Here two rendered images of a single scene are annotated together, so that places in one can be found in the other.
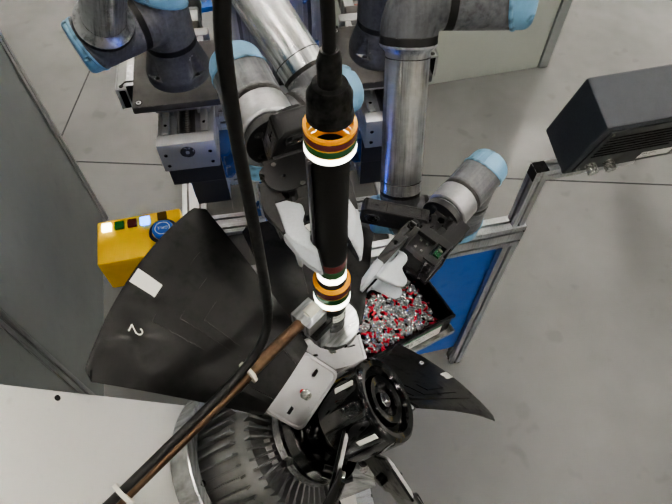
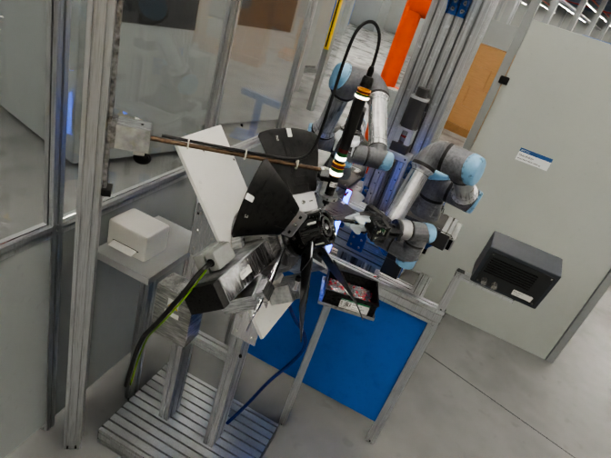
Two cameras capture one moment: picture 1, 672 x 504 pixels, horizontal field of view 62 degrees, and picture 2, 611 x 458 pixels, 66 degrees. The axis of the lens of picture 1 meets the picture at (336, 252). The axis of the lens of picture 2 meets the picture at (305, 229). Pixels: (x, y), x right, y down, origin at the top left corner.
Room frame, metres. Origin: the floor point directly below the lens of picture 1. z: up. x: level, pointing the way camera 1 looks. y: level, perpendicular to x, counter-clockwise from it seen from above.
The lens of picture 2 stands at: (-0.98, -0.62, 1.90)
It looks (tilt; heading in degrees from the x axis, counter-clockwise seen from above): 28 degrees down; 27
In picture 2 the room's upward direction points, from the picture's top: 18 degrees clockwise
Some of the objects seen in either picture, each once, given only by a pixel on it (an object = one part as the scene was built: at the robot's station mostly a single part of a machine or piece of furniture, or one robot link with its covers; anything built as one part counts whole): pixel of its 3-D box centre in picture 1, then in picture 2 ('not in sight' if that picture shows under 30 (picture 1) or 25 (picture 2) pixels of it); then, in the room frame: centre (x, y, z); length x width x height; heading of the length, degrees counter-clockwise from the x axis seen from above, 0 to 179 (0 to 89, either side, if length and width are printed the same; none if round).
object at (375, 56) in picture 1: (380, 33); (428, 204); (1.19, -0.11, 1.09); 0.15 x 0.15 x 0.10
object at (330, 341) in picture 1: (326, 314); (329, 183); (0.31, 0.01, 1.32); 0.09 x 0.07 x 0.10; 138
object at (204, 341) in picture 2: not in sight; (210, 344); (0.14, 0.19, 0.56); 0.19 x 0.04 x 0.04; 103
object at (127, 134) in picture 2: not in sight; (131, 134); (-0.15, 0.42, 1.37); 0.10 x 0.07 x 0.08; 138
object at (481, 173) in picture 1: (475, 181); (419, 233); (0.65, -0.25, 1.17); 0.11 x 0.08 x 0.09; 140
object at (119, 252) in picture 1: (147, 249); not in sight; (0.60, 0.37, 1.02); 0.16 x 0.10 x 0.11; 103
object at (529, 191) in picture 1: (527, 195); (450, 290); (0.79, -0.43, 0.96); 0.03 x 0.03 x 0.20; 13
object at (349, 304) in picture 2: (390, 314); (350, 292); (0.55, -0.12, 0.85); 0.22 x 0.17 x 0.07; 119
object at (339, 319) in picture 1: (331, 239); (346, 139); (0.32, 0.00, 1.48); 0.04 x 0.04 x 0.46
